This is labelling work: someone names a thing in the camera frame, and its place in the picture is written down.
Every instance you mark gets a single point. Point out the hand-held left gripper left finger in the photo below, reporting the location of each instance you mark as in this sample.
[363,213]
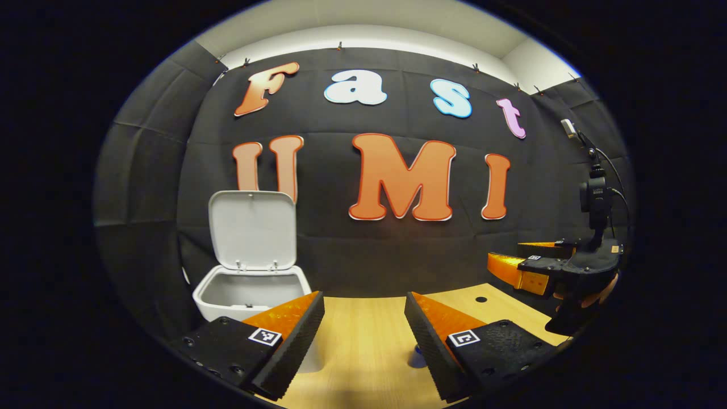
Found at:
[289,352]

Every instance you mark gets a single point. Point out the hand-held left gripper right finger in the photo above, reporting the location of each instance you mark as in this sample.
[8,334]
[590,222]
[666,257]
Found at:
[434,352]

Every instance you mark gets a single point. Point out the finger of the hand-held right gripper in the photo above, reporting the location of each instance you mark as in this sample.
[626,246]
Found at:
[542,266]
[559,249]

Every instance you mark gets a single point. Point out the white desktop garbage bin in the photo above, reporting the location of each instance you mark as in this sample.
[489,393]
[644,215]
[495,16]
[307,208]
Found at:
[253,227]

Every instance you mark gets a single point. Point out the wooden desktop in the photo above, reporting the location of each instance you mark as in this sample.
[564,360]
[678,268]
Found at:
[363,341]

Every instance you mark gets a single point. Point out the black backdrop cloth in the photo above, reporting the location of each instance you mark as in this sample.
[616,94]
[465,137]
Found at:
[341,250]

